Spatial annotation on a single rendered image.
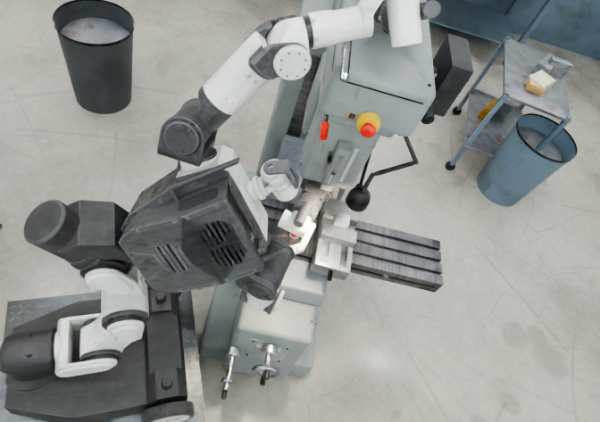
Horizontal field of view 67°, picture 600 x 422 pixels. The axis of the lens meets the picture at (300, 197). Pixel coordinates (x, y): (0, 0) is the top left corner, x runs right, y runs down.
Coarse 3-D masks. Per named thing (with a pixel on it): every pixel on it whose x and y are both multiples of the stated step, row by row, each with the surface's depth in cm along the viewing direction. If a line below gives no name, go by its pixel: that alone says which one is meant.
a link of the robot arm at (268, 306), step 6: (240, 294) 144; (246, 294) 141; (282, 294) 146; (246, 300) 143; (252, 300) 137; (258, 300) 135; (276, 300) 142; (252, 306) 141; (258, 306) 139; (264, 306) 139; (270, 306) 140; (276, 306) 145; (270, 312) 143
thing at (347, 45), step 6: (348, 42) 111; (348, 48) 109; (342, 54) 108; (348, 54) 108; (342, 60) 106; (348, 60) 106; (342, 66) 104; (348, 66) 105; (342, 72) 103; (348, 72) 103; (342, 78) 102; (348, 78) 102
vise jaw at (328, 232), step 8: (328, 224) 188; (320, 232) 188; (328, 232) 185; (336, 232) 186; (344, 232) 187; (352, 232) 188; (328, 240) 187; (336, 240) 186; (344, 240) 185; (352, 240) 186
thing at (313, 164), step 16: (320, 128) 139; (336, 128) 138; (352, 128) 137; (304, 144) 162; (320, 144) 143; (336, 144) 143; (352, 144) 142; (368, 144) 141; (304, 160) 152; (320, 160) 149; (352, 160) 147; (304, 176) 157; (320, 176) 155; (352, 176) 153
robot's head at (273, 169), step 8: (272, 160) 112; (280, 160) 110; (288, 160) 109; (264, 168) 110; (272, 168) 109; (280, 168) 109; (288, 168) 109; (264, 176) 110; (272, 176) 109; (280, 176) 109; (288, 176) 109; (296, 176) 114; (296, 184) 114
